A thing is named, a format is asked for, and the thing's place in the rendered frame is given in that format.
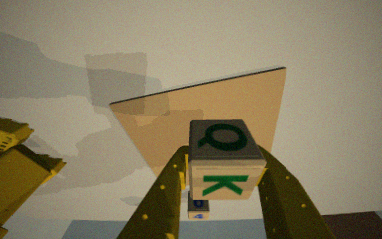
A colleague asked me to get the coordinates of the tan flat mat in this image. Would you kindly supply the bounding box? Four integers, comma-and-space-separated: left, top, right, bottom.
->
109, 67, 287, 177

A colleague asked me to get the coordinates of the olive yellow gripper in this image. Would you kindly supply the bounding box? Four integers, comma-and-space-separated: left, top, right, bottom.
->
116, 145, 336, 239

